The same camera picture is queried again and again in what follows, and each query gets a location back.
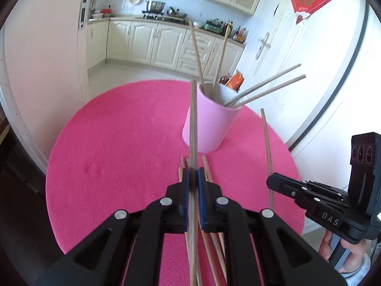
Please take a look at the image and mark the hanging utensil rack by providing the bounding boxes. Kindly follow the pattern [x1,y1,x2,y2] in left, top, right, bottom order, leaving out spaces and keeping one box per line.
[90,0,97,14]

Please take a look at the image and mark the orange snack bags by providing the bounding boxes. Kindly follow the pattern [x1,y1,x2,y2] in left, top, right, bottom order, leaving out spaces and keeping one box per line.
[219,70,244,92]

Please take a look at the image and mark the pink cylindrical utensil holder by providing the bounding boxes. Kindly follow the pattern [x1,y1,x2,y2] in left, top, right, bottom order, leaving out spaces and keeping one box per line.
[197,82,240,154]

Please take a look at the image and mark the door frame strike plate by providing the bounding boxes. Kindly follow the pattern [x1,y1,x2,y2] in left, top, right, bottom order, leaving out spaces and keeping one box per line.
[78,0,90,30]

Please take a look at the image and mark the round pink table mat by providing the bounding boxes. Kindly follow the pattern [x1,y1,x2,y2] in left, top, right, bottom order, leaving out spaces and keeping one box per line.
[46,80,300,252]

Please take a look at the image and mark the silver door handle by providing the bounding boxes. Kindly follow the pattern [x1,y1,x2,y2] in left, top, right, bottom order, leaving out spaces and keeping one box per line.
[256,32,270,60]

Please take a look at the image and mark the black camera box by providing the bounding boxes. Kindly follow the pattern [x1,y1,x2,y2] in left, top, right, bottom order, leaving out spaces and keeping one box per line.
[347,132,380,217]

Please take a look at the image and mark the red pot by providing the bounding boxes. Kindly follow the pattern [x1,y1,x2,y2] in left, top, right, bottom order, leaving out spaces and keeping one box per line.
[101,6,112,17]

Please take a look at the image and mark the condiment bottles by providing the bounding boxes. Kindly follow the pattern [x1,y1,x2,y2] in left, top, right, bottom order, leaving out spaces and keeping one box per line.
[221,21,249,44]

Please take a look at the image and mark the steel stock pot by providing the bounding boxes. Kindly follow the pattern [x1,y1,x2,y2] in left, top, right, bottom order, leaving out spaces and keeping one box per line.
[145,0,166,14]

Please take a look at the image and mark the white door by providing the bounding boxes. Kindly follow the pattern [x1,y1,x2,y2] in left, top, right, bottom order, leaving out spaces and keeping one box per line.
[238,0,369,149]

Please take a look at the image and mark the lower kitchen cabinets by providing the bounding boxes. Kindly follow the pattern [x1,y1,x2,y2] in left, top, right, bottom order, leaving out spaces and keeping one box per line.
[87,17,244,81]

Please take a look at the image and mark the wok pan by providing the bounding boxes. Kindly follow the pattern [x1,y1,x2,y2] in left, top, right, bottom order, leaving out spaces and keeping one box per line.
[167,6,187,20]

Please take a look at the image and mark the green kitchen appliance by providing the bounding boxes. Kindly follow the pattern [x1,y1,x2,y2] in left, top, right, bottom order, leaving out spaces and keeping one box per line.
[202,19,223,34]

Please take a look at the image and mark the person's right hand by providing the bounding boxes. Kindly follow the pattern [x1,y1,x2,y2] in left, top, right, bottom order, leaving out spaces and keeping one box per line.
[318,229,370,275]

